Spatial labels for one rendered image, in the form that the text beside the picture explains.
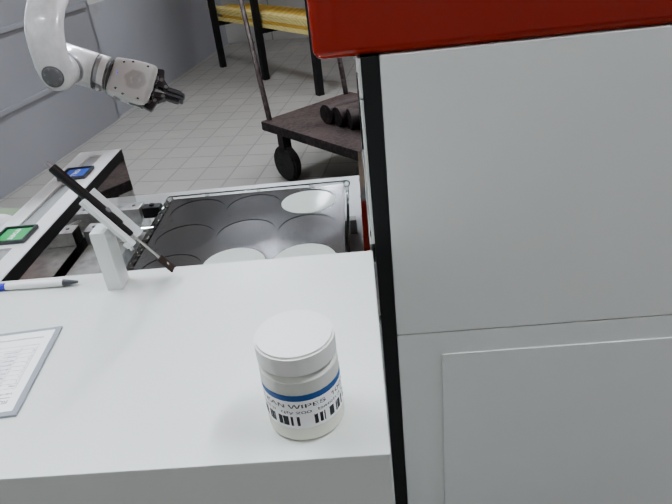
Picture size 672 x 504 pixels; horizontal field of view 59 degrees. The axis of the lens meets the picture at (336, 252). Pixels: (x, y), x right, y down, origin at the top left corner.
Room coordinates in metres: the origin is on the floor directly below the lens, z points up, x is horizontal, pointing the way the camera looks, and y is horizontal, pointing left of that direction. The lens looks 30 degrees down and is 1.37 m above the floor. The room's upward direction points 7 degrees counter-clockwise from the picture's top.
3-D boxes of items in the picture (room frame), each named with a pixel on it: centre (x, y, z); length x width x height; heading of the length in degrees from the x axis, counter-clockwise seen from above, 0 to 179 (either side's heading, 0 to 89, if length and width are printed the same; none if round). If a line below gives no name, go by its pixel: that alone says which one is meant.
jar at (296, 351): (0.41, 0.04, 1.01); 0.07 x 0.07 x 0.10
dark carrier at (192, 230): (0.93, 0.15, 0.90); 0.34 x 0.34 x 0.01; 86
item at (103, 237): (0.69, 0.28, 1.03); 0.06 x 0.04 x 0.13; 86
